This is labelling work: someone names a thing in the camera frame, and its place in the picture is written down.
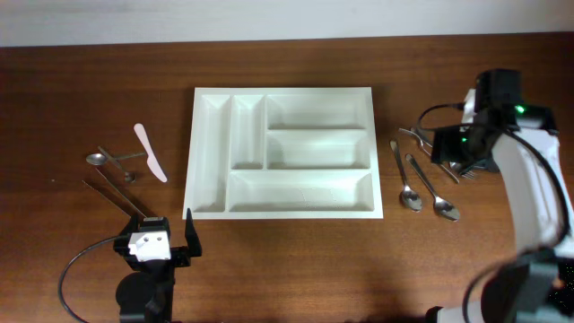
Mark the steel fork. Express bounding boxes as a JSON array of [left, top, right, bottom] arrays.
[[449, 162, 475, 179], [398, 128, 460, 184]]

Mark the steel tablespoon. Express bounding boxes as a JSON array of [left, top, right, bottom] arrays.
[[389, 139, 422, 213], [405, 153, 460, 222]]

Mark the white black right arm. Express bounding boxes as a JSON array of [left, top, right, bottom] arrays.
[[425, 69, 573, 322]]

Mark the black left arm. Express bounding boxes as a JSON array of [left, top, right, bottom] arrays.
[[113, 210, 203, 322]]

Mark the small dark steel spoon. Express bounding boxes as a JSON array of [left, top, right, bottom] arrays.
[[98, 146, 136, 183]]

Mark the pink plastic knife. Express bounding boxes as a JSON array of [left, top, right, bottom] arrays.
[[134, 123, 168, 183]]

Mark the small steel teaspoon left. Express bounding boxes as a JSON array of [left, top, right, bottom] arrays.
[[85, 153, 145, 166]]

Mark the white plastic cutlery tray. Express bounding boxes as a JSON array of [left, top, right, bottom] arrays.
[[183, 87, 383, 220]]

